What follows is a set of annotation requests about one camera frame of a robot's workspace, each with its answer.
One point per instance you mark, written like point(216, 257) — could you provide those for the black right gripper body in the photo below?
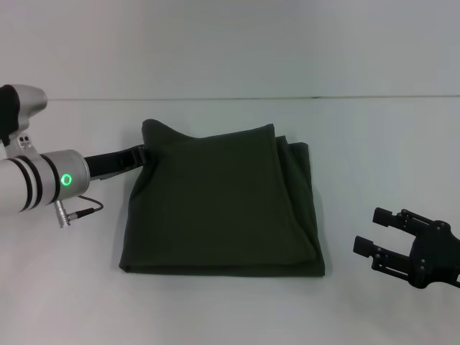
point(438, 255)

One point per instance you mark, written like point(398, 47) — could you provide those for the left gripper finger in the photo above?
point(139, 156)

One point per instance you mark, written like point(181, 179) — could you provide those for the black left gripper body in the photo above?
point(108, 165)

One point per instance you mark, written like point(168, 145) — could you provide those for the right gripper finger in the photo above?
point(388, 258)
point(399, 221)

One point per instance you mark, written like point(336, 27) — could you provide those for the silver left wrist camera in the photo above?
point(30, 102)

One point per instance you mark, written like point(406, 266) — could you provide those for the dark green shirt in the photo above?
point(223, 201)

